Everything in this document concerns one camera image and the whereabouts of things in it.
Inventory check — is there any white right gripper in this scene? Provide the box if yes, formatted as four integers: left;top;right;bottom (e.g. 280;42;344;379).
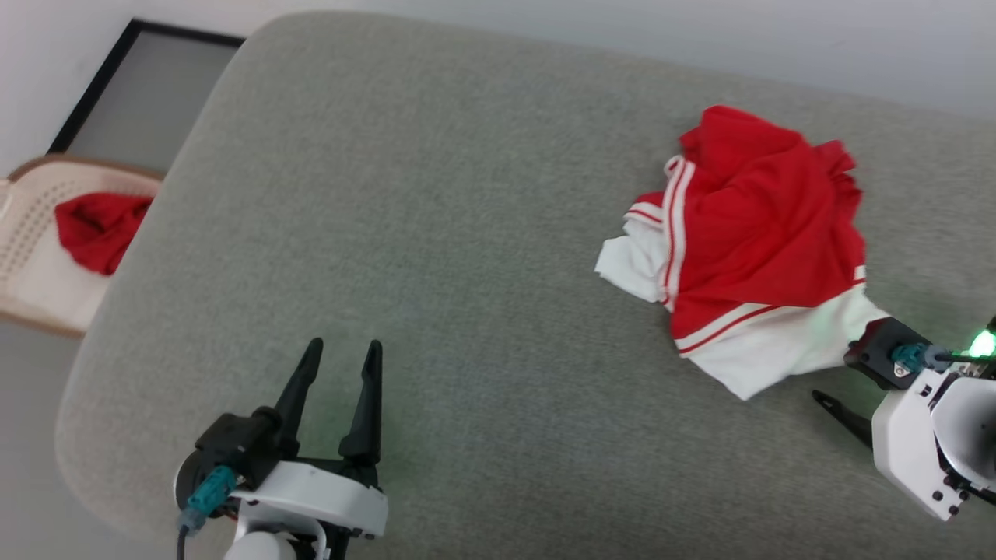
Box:
812;323;996;522

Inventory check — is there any teal left cable connector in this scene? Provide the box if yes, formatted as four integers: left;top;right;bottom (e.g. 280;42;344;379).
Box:
179;465;238;535

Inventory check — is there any beige perforated laundry basket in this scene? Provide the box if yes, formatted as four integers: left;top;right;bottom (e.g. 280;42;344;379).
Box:
0;154;164;339

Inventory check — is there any teal right cable connector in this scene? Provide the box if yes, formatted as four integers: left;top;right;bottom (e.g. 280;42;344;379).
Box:
891;343;952;376

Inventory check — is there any red and white shirt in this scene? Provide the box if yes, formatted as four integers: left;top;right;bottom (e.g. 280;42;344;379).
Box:
594;105;892;401

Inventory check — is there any teal cable connector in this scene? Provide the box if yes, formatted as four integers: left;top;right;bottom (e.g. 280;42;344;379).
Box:
179;465;238;535
891;343;952;376

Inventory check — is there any black-framed grey panel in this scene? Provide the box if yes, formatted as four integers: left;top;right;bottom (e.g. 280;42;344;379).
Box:
48;19;246;173

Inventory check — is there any red crumpled garment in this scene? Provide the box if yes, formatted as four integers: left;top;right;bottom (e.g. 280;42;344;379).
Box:
54;192;154;277

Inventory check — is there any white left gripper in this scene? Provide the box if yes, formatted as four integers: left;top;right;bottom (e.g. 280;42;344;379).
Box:
230;337;388;560

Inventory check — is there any grey fabric sofa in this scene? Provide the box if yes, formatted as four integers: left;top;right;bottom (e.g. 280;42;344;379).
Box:
54;9;996;560

